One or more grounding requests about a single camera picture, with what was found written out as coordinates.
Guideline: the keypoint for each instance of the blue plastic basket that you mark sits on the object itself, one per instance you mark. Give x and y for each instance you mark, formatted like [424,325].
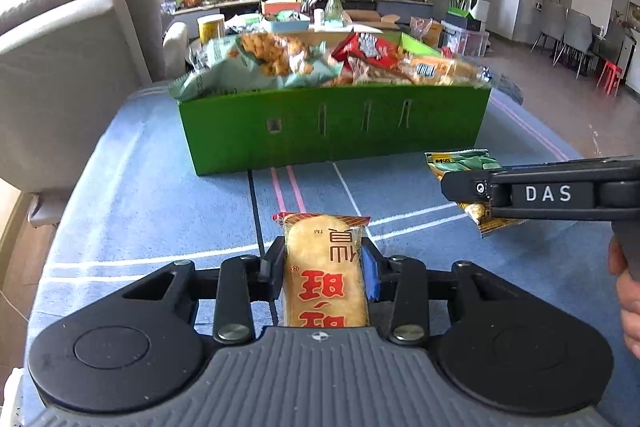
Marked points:
[287,26]

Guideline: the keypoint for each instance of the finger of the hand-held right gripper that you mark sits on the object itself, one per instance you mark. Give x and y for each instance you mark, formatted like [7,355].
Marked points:
[465,188]

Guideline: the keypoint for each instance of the small white bottle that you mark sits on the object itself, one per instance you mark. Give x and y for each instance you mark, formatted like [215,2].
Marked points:
[318,17]

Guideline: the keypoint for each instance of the dark marble round table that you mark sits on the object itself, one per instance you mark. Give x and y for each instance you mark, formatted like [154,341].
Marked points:
[510,89]

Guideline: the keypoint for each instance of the grey television cabinet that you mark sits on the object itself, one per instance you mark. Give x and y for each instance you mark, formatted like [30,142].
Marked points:
[230,9]

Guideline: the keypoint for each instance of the clear bread packet dark label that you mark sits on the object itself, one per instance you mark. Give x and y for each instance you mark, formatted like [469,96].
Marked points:
[440,71]

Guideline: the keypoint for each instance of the green yellow pea packet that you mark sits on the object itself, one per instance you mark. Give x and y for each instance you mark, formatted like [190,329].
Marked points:
[470,162]

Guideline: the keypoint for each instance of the red plastic stool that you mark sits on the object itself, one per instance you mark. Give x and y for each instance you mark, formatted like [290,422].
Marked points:
[609,77]

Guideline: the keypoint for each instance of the person's right hand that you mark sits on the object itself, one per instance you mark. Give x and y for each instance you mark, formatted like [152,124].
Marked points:
[631,307]

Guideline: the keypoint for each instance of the green and black box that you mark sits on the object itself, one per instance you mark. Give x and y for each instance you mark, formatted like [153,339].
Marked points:
[462,19]

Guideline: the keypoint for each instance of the blue striped tablecloth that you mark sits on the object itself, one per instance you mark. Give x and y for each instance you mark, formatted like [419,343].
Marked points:
[150,207]

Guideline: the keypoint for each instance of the clear plastic storage box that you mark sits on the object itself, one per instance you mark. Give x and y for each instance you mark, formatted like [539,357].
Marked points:
[465,42]

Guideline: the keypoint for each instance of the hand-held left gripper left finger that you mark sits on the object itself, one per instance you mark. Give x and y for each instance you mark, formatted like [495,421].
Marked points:
[272,277]

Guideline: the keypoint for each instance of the grey dining chair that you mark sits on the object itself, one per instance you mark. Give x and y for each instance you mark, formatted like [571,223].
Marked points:
[575,39]
[547,29]

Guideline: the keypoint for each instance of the yellow can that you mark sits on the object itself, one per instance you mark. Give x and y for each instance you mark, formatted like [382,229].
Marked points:
[210,29]

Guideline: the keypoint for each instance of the red yellow noodle snack packet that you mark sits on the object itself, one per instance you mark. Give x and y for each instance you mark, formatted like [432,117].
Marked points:
[370,47]

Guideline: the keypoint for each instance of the open brown cardboard box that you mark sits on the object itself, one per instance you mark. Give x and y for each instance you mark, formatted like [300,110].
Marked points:
[372,19]

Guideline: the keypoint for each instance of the orange rice cracker packet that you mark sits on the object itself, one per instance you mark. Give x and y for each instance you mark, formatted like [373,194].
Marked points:
[325,267]

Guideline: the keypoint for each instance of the orange plastic bag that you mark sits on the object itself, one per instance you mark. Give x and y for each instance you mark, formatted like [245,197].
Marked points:
[425,32]

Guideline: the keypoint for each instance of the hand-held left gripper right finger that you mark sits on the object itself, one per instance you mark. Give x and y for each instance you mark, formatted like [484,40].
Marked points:
[370,272]

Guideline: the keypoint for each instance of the mint green chips bag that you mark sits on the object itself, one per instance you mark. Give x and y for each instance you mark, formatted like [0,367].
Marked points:
[240,72]

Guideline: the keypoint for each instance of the grey armchair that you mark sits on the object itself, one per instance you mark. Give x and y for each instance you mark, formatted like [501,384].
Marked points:
[75,72]

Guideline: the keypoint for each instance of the orange red box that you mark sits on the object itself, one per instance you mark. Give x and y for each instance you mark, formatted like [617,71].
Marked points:
[277,7]

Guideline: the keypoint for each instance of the green cardboard box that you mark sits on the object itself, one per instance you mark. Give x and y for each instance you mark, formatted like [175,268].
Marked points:
[300,132]

